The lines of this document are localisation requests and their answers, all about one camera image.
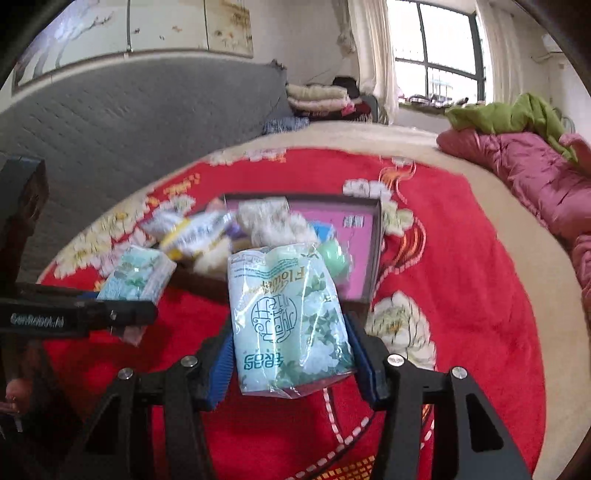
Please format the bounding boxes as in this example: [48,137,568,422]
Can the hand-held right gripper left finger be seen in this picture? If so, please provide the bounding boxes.
[60,323,236,480]

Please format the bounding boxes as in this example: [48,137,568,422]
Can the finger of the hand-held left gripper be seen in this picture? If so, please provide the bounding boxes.
[78,298,158,337]

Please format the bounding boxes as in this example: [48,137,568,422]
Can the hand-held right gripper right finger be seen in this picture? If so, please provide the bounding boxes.
[344,311,532,480]

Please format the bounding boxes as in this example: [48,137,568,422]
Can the green floral tissue packet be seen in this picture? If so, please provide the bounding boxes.
[227,244,356,398]
[97,244,177,308]

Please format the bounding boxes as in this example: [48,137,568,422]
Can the shallow box with pink print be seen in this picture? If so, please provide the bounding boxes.
[173,193,384,303]

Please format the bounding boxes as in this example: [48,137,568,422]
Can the white plush bunny purple bow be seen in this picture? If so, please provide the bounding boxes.
[191,235,232,278]

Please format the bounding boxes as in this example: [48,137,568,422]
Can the yellow packet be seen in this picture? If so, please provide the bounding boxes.
[159,212,237,261]

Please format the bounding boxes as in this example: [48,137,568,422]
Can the green makeup sponge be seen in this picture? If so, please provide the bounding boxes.
[318,239,354,282]

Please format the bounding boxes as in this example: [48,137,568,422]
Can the white floral scrunchie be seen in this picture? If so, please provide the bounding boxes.
[236,198,319,247]

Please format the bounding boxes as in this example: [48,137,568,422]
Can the person's left hand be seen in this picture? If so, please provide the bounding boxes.
[0,377,29,415]

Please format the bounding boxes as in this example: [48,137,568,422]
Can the red floral blanket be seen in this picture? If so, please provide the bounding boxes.
[39,148,548,480]

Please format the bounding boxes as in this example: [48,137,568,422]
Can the grey quilted headboard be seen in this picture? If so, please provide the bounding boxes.
[0,51,289,287]

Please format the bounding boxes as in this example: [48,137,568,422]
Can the blue patterned cloth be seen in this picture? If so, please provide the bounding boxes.
[263,115,310,136]

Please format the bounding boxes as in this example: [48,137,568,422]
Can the pink quilt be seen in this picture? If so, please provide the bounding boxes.
[436,129,591,324]

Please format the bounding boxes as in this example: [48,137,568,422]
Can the clothes on windowsill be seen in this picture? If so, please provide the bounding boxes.
[399,93,485,112]

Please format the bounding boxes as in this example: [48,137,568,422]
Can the stack of folded clothes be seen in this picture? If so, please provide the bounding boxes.
[285,83,370,121]

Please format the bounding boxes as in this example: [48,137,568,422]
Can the green blanket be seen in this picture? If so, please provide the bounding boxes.
[445,92,580,162]

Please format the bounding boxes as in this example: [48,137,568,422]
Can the white curtain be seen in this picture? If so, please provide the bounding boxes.
[346,0,400,125]
[475,0,525,104]

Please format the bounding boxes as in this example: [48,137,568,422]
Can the window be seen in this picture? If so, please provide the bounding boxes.
[388,0,488,104]

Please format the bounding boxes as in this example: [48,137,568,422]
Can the floral wall painting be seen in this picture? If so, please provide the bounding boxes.
[11,0,254,90]

